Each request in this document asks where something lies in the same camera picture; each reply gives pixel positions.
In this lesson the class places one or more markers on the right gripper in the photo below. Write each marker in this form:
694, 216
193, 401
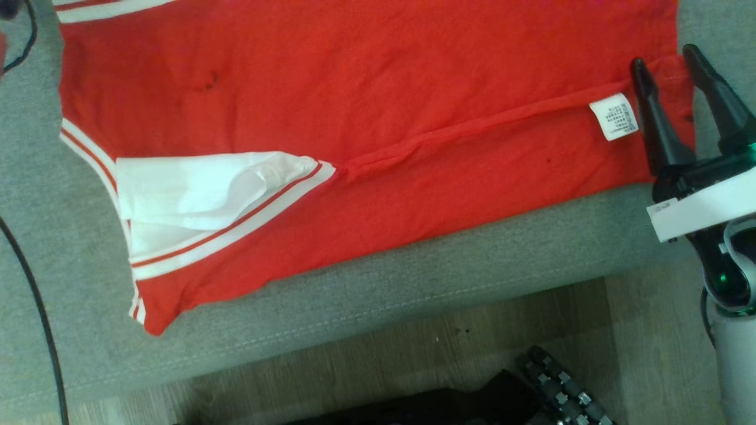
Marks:
703, 174

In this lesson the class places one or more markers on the red and white shirt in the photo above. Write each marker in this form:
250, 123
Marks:
354, 88

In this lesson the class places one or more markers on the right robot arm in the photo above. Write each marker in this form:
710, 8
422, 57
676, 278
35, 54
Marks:
738, 366

